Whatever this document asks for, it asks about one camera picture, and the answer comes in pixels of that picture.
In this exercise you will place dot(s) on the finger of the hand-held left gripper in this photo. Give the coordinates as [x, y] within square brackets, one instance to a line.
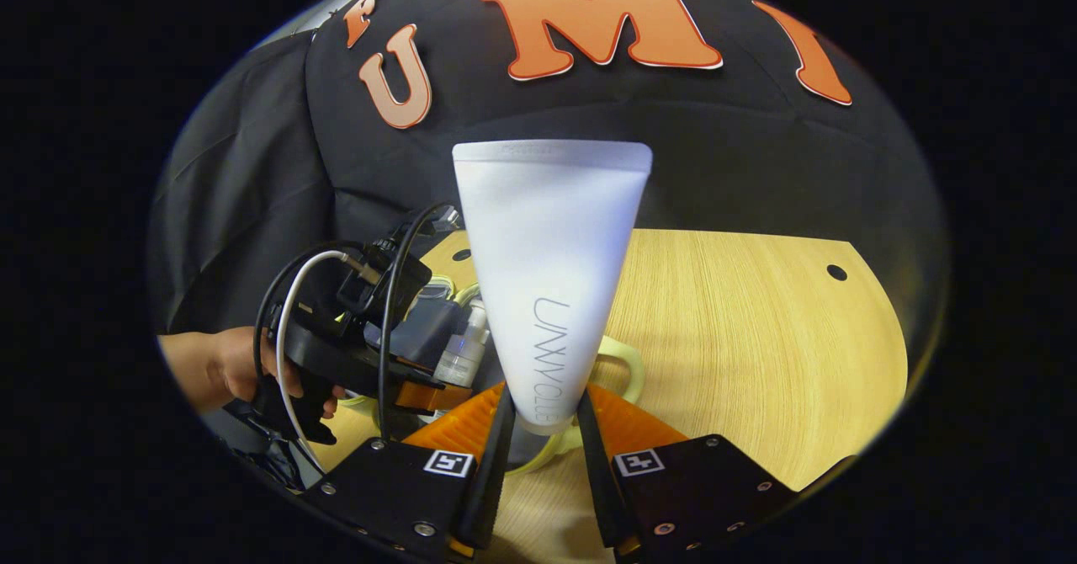
[429, 396]

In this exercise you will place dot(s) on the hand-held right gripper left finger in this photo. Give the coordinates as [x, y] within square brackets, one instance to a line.
[496, 480]

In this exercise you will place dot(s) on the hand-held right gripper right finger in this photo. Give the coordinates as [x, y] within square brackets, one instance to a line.
[599, 480]

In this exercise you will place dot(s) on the white pump bottle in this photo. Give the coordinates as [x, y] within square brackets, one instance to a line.
[461, 353]

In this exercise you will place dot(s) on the white cream tube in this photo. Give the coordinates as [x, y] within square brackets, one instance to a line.
[547, 252]

